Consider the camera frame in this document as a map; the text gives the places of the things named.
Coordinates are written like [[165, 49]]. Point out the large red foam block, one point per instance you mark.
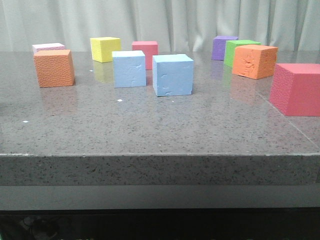
[[295, 89]]

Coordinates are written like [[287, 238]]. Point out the left orange foam block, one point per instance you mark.
[[54, 68]]

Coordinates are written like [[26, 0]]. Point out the grey curtain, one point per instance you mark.
[[177, 25]]

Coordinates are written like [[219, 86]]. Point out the pink foam block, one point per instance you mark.
[[47, 46]]

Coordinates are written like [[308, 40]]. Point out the yellow foam block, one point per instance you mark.
[[102, 48]]

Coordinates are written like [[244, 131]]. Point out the green foam block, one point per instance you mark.
[[230, 47]]

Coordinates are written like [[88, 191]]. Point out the blue foam block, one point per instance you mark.
[[172, 75], [129, 69]]

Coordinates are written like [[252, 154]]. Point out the orange foam block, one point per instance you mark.
[[254, 61], [54, 68]]

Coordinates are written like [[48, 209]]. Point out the right orange foam block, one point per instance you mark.
[[254, 61]]

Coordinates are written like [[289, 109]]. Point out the middle red foam block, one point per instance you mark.
[[149, 48]]

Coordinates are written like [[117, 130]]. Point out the purple foam block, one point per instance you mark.
[[219, 46]]

